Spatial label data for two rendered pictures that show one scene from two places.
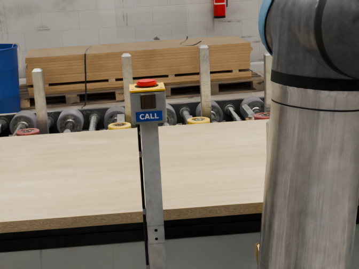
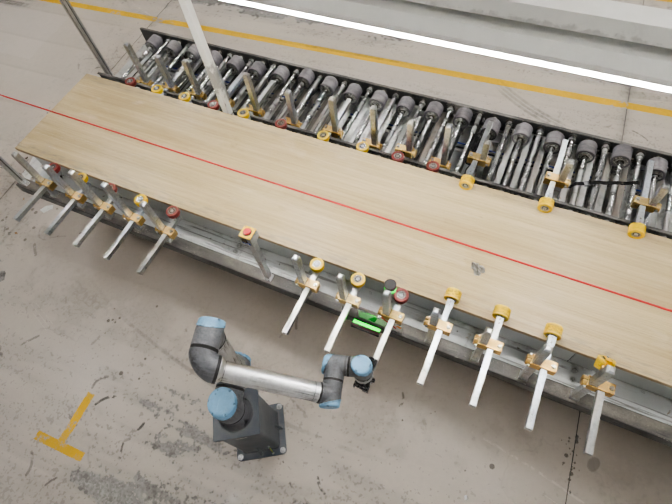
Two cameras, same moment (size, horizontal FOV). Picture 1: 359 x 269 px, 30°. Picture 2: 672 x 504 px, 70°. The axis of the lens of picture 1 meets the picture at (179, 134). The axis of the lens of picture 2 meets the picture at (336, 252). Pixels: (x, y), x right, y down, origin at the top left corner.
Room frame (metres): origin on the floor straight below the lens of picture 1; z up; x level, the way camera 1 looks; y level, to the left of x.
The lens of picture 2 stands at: (0.49, -1.13, 3.24)
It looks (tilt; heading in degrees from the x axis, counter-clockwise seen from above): 60 degrees down; 38
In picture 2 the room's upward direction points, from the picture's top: 11 degrees counter-clockwise
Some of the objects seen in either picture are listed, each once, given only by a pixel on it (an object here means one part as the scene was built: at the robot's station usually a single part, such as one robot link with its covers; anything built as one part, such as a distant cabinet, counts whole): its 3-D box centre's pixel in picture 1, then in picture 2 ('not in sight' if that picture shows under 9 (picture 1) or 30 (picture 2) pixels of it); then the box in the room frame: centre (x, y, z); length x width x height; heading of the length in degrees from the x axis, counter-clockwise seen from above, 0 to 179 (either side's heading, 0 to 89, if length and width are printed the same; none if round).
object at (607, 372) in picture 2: not in sight; (590, 384); (1.44, -1.70, 0.93); 0.03 x 0.03 x 0.48; 4
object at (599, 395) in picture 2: not in sight; (595, 413); (1.31, -1.74, 0.95); 0.36 x 0.03 x 0.03; 4
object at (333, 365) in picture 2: not in sight; (336, 367); (0.93, -0.66, 1.14); 0.12 x 0.12 x 0.09; 21
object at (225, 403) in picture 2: not in sight; (226, 404); (0.58, -0.17, 0.79); 0.17 x 0.15 x 0.18; 21
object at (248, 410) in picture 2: not in sight; (233, 411); (0.57, -0.17, 0.65); 0.19 x 0.19 x 0.10
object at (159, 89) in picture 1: (147, 104); (249, 236); (1.31, 0.06, 1.18); 0.07 x 0.07 x 0.08; 4
